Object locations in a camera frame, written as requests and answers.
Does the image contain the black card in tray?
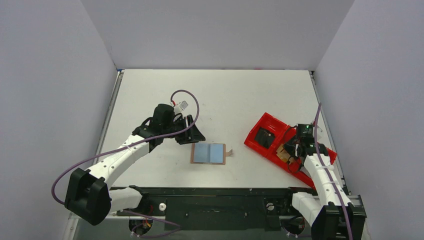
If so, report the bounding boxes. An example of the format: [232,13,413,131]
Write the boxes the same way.
[254,127,275,149]

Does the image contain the tan cards in tray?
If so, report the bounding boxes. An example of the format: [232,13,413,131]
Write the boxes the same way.
[276,144,299,165]

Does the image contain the brown leather card holder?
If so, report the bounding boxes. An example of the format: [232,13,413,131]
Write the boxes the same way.
[190,142,233,165]

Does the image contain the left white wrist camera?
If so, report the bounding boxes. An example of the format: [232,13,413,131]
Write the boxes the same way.
[174,100,189,113]

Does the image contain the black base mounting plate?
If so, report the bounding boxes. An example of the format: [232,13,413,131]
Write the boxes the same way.
[82,185,316,232]

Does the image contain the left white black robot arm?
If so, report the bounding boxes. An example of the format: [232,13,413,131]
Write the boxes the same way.
[63,103,206,226]

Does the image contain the aluminium frame rail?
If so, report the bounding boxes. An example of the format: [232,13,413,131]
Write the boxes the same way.
[67,195,369,220]

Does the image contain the red plastic compartment tray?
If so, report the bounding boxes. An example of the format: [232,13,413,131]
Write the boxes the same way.
[244,112,338,190]

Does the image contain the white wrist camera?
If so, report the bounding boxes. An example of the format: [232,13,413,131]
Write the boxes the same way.
[174,100,189,113]
[313,121,324,138]

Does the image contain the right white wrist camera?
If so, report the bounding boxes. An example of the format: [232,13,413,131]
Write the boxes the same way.
[313,121,324,138]

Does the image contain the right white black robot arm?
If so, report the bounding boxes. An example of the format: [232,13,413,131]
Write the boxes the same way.
[283,124,367,240]

